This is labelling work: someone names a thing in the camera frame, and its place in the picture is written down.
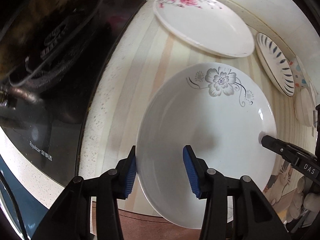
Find striped table mat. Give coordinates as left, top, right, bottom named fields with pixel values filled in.
left=96, top=14, right=316, bottom=213

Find black gas stove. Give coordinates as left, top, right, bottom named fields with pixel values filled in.
left=1, top=0, right=146, bottom=186

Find white plate pink flowers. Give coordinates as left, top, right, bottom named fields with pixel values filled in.
left=153, top=0, right=254, bottom=58

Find bowl with coloured hearts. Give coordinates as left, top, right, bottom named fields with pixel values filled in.
left=289, top=56, right=310, bottom=88

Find black cable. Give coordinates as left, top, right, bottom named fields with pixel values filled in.
left=0, top=172, right=28, bottom=240

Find white plate grey flower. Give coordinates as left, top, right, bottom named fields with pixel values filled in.
left=136, top=62, right=277, bottom=229

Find white plate blue leaves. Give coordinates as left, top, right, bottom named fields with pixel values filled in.
left=255, top=33, right=295, bottom=97

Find white gloved hand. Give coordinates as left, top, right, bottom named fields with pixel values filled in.
left=285, top=176, right=320, bottom=227

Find black wok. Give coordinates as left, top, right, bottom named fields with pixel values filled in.
left=1, top=0, right=101, bottom=107

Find white bowl plain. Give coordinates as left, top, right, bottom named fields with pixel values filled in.
left=294, top=96, right=304, bottom=124

